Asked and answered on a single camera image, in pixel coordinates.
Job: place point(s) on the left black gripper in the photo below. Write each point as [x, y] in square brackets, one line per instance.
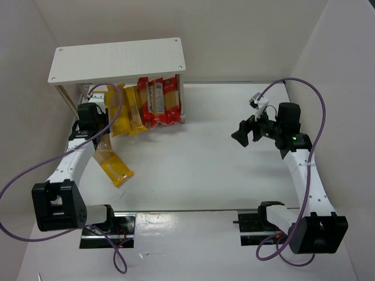
[101, 120]

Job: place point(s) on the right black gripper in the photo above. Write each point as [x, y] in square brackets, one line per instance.
[252, 132]

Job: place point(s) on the yellow spaghetti bag table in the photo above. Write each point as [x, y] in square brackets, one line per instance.
[111, 110]
[111, 164]

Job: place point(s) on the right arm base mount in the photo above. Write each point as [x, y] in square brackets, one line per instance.
[252, 229]

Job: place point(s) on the red spaghetti bag left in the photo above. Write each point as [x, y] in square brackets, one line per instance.
[144, 87]

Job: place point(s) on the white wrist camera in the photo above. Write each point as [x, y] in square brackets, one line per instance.
[97, 97]
[259, 101]

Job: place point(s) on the narrow yellow spaghetti bag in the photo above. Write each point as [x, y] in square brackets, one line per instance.
[136, 121]

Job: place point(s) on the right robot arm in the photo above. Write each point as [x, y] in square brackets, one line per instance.
[318, 230]

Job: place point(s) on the red spaghetti bag right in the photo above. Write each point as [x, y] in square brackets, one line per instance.
[166, 107]

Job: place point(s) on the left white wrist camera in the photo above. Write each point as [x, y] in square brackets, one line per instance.
[97, 97]

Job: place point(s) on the white two-tier shelf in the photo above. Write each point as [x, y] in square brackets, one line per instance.
[120, 63]

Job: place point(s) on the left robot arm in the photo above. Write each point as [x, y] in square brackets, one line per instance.
[57, 202]

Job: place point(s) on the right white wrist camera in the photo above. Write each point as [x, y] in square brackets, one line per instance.
[259, 101]

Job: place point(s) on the yellow spaghetti bag on shelf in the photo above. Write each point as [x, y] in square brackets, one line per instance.
[121, 125]

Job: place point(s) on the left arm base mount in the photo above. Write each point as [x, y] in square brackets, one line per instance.
[121, 234]

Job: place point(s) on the red spaghetti bag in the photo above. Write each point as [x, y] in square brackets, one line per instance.
[166, 107]
[144, 87]

